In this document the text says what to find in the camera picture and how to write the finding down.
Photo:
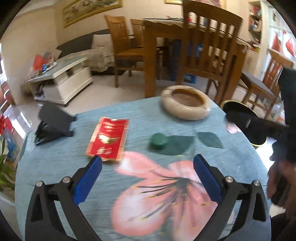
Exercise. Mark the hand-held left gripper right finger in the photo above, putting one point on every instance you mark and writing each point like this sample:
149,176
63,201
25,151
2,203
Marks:
208,180

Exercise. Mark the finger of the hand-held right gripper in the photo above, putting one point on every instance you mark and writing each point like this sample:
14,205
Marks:
259,126

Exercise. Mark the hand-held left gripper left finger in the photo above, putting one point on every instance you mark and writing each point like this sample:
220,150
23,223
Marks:
87,180

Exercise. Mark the black trash bin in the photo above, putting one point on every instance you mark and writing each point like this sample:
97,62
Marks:
233,107

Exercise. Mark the red cigarette box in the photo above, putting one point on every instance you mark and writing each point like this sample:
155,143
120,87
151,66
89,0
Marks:
106,136

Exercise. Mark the person's right hand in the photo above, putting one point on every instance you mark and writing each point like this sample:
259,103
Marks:
281,172

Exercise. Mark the wooden chair with grey cushion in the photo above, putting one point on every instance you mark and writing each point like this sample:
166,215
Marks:
256,83

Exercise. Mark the red paper decoration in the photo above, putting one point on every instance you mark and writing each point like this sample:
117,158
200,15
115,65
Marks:
291,47
277,41

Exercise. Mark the beige round ashtray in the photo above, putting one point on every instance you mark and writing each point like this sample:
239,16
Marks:
198,113

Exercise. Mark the green round cap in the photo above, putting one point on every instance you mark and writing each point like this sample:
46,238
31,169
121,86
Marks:
158,141

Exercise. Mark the black phone stand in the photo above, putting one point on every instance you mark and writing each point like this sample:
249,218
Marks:
55,118

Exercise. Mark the blue floral tablecloth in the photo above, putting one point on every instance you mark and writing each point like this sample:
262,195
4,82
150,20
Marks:
138,115

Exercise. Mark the green potted plant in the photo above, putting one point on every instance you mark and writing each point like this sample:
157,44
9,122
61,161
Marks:
5,171

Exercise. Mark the blue plastic stool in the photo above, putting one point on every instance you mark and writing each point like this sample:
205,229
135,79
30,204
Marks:
185,77

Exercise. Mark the white coffee table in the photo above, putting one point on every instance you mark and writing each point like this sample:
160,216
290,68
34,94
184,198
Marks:
69,85

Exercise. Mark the red cardboard carton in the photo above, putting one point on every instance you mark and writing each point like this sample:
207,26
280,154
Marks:
4,125

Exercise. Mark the tall wooden dining chair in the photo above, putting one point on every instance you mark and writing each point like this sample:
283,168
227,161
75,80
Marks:
188,34

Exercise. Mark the beige lace sofa cover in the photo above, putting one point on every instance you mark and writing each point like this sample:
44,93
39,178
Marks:
99,58

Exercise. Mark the wooden dining table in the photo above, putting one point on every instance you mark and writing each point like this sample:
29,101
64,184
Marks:
150,58

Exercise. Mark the orange plastic bag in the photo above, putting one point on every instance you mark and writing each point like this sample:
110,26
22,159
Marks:
38,61

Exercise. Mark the wooden chair with glossy seat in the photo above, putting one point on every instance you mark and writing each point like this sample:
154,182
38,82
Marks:
129,53

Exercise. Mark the dark grey sofa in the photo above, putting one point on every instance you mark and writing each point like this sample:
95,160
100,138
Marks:
76,44

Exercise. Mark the white pillow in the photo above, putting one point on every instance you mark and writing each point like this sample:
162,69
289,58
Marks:
100,40

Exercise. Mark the lace table cover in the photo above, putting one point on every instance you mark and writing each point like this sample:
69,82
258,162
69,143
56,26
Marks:
161,22

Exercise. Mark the horse painting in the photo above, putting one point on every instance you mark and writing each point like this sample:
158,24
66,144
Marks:
87,9

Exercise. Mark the wall shelf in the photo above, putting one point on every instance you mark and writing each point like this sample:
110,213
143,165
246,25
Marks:
254,20

